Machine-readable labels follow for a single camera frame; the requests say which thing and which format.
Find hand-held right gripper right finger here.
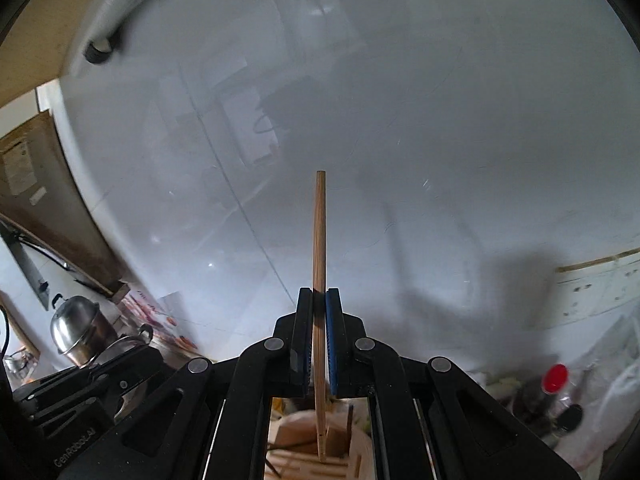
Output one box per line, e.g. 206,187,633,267
325,288,583,480

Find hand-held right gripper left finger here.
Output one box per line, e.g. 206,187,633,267
60,287,315,480

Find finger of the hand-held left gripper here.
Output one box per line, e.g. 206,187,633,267
14,346,166,407
34,395,99,427

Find beige utensil holder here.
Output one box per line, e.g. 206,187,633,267
266,396,376,480

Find light wooden chopstick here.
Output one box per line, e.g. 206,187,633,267
311,170,328,462

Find steel pot with lid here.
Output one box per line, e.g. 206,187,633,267
50,295,118,366

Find red capped seasoning jar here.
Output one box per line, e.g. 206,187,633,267
540,363,571,396

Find dark soy sauce bottle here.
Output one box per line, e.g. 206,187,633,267
550,402,585,433

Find clear plastic bag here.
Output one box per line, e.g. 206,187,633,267
575,320,640,456

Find white exhaust pipe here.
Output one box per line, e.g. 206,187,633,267
84,0,176,64

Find colourful wall stickers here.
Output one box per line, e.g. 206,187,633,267
120,285,198,353

